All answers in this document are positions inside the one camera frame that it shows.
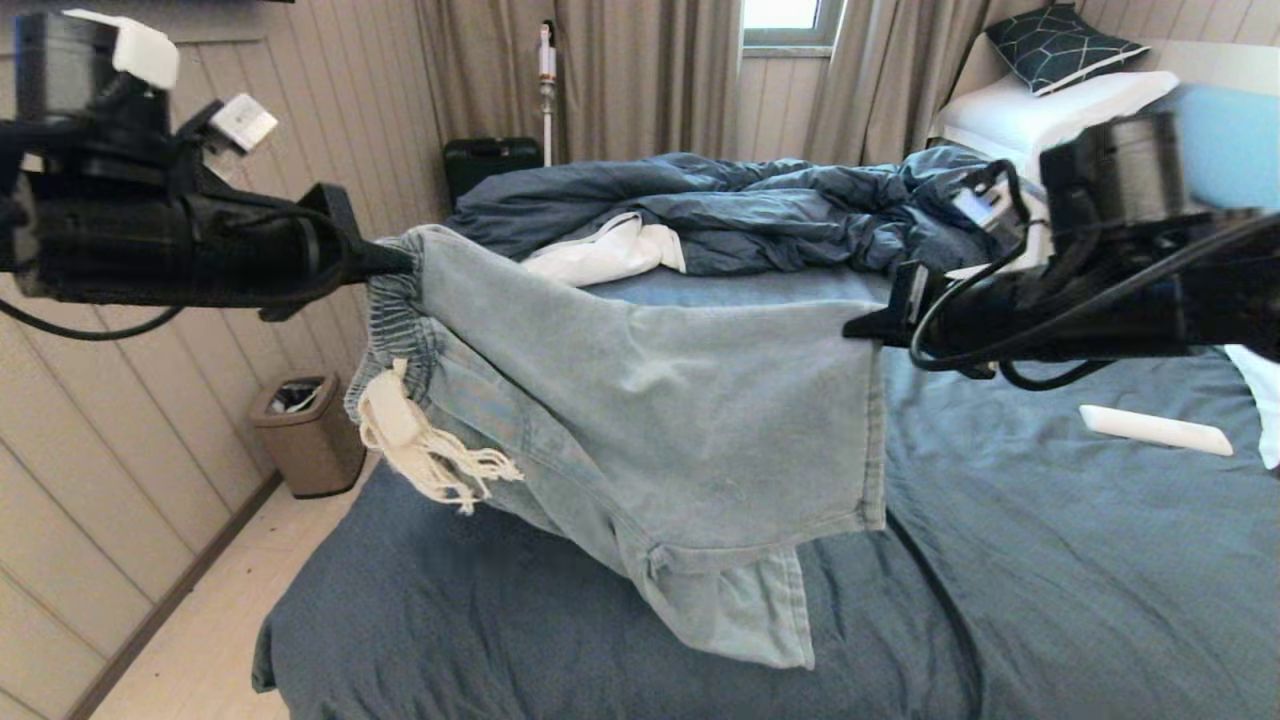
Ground light blue denim shorts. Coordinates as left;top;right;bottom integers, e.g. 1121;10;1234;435
345;225;891;671

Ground black hard case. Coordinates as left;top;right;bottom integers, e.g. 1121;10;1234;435
444;138;544;211

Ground white remote control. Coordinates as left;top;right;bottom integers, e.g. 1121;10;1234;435
1078;404;1235;458

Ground rubbish inside bin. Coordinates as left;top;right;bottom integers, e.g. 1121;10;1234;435
268;380;327;417

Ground dark blue crumpled duvet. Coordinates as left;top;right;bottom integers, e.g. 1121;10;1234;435
445;145;1011;291

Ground brown trash bin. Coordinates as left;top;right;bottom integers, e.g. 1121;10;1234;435
250;374;368;499

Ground white pillow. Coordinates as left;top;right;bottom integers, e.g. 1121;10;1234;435
928;70;1181;166
1225;345;1280;471

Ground blue headboard cushion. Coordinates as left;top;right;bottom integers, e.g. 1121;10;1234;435
1150;83;1280;213

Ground beige curtain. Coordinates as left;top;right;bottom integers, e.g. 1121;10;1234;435
800;0;1051;169
415;0;743;166

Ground white stick vacuum cleaner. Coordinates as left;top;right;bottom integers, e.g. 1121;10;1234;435
538;22;558;169

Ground dark patterned cushion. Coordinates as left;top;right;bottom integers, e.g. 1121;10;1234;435
985;5;1151;98

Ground blue bed sheet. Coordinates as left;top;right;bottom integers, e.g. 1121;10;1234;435
252;205;1280;720

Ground beige headboard panel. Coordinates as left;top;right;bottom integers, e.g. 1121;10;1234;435
950;35;1280;101

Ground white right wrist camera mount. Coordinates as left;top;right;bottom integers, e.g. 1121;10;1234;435
950;180;1053;279

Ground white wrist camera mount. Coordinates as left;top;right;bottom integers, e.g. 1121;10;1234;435
950;180;1053;279
60;8;281;156

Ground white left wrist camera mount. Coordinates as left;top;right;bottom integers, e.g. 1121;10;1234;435
60;8;281;156

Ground window with grey frame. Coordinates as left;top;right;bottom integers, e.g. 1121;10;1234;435
742;0;843;51

